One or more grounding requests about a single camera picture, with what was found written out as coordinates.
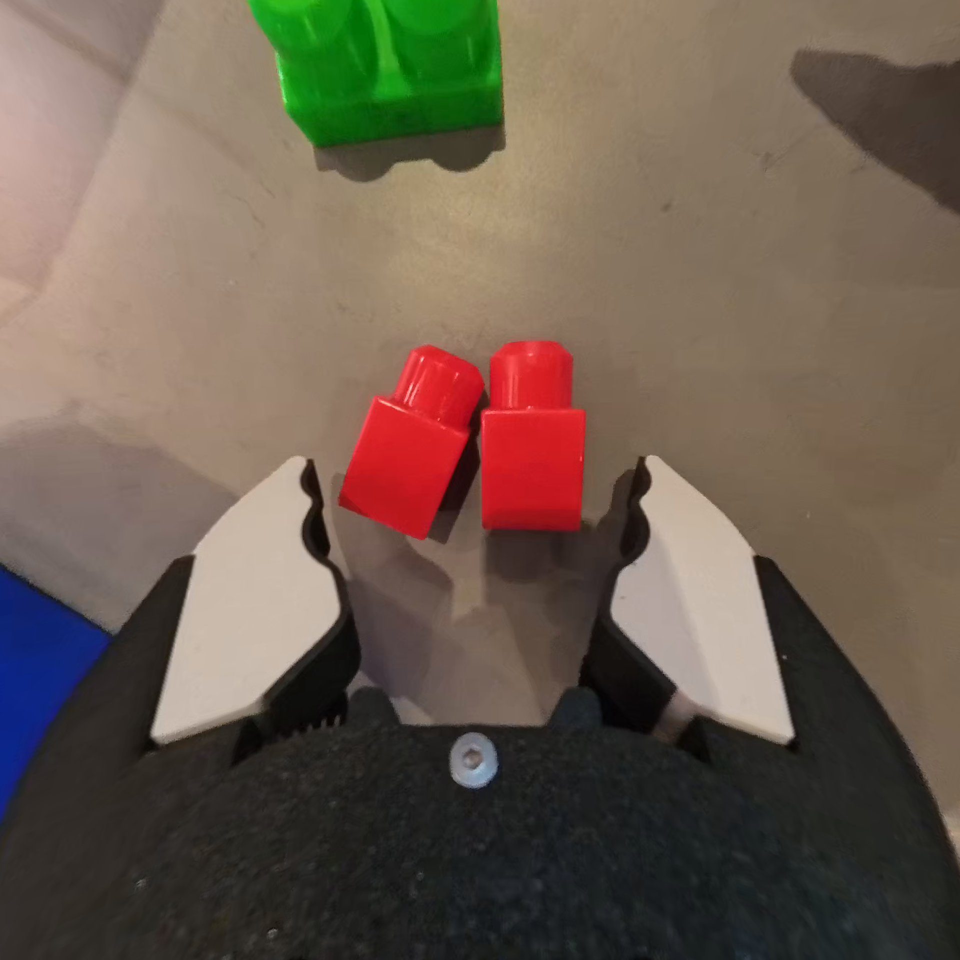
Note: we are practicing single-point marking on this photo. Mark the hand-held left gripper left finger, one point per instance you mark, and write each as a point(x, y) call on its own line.
point(247, 600)

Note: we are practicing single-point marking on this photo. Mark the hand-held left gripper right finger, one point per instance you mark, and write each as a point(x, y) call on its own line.
point(697, 600)

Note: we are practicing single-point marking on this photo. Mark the red single-stud toy block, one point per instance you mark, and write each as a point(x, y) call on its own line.
point(401, 465)
point(532, 465)

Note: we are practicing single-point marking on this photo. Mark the blue plastic storage bin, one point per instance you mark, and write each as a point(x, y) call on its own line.
point(37, 675)

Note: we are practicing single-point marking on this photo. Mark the green two-stud toy block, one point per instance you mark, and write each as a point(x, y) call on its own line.
point(390, 75)

